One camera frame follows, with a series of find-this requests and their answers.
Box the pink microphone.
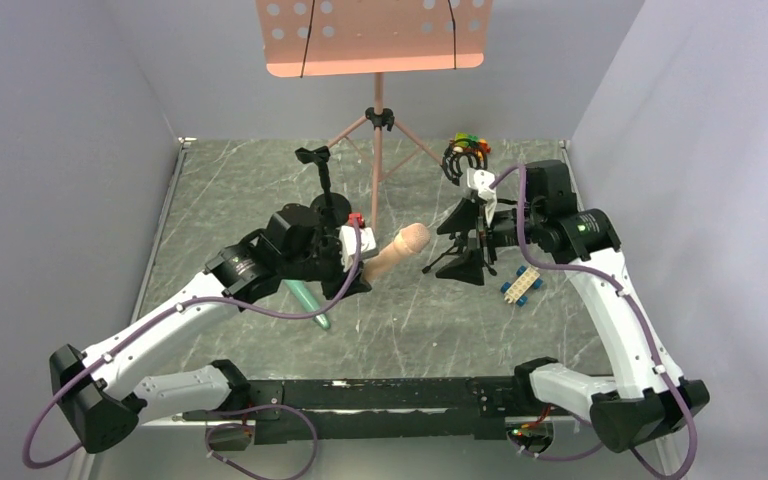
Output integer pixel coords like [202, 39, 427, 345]
[361, 223, 431, 283]

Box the black tripod microphone stand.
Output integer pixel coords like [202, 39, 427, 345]
[422, 138, 497, 286]

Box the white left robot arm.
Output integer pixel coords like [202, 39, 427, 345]
[49, 204, 377, 453]

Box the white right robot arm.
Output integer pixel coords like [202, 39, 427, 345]
[438, 160, 710, 453]

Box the rear black round-base mic stand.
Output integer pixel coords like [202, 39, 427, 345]
[294, 146, 351, 228]

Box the pink music stand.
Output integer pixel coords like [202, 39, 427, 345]
[255, 0, 494, 224]

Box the teal microphone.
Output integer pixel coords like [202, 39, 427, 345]
[283, 280, 331, 331]

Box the white blue toy block car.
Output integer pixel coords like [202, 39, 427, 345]
[500, 266, 544, 307]

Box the colourful toy block train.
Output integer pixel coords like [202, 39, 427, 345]
[450, 132, 492, 160]

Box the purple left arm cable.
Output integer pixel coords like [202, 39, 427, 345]
[22, 219, 365, 480]

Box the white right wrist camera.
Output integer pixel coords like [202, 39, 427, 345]
[463, 167, 498, 221]

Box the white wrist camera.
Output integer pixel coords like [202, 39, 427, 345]
[463, 167, 498, 221]
[339, 212, 379, 272]

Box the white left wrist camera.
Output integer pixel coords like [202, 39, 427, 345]
[339, 212, 379, 272]

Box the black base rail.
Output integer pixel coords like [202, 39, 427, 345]
[181, 376, 545, 445]

